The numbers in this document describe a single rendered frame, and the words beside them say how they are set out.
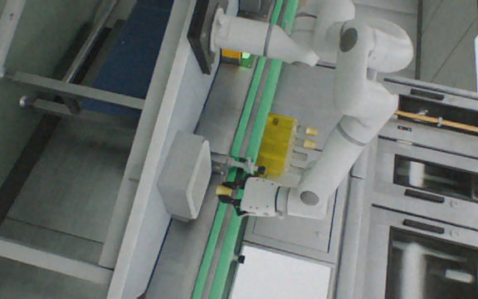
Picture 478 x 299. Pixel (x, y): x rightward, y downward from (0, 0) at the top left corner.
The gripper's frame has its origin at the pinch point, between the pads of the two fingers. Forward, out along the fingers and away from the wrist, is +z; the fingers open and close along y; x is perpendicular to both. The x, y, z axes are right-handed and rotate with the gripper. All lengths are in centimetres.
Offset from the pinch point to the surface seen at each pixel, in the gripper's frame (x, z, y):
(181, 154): 14.8, 10.1, 3.4
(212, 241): -16.0, 7.1, -10.8
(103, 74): 6, 57, 37
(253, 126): -9.1, 0.9, 28.4
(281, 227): -38.4, -9.1, 3.8
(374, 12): -365, -16, 475
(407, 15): -379, -67, 483
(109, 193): -23, 56, 2
